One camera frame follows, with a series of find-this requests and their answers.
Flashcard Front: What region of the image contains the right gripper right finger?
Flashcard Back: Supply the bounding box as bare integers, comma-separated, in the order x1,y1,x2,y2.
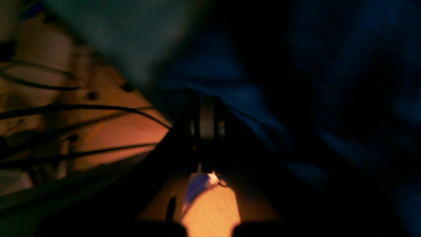
214,97,409,237

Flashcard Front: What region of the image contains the blue t-shirt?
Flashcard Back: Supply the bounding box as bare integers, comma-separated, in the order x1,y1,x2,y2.
157,0,420,237

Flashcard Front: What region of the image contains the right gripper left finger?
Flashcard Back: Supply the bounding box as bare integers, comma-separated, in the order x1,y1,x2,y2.
34,95,214,237

